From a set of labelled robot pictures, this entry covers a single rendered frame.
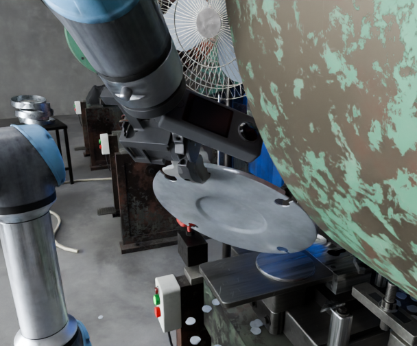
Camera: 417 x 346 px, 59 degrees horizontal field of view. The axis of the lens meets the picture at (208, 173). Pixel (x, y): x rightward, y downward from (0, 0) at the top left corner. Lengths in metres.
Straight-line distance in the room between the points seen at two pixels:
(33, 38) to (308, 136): 6.99
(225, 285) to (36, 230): 0.36
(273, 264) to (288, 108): 0.58
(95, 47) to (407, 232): 0.25
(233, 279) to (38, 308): 0.37
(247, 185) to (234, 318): 0.43
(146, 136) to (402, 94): 0.30
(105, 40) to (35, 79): 6.91
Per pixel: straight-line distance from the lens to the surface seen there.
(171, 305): 1.03
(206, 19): 1.42
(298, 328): 0.81
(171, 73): 0.35
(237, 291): 0.74
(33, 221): 0.70
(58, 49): 7.17
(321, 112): 0.23
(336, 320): 0.71
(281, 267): 0.81
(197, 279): 1.02
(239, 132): 0.40
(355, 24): 0.19
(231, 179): 0.53
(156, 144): 0.42
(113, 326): 1.89
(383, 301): 0.80
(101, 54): 0.31
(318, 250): 0.89
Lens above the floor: 1.22
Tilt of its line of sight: 19 degrees down
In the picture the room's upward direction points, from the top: straight up
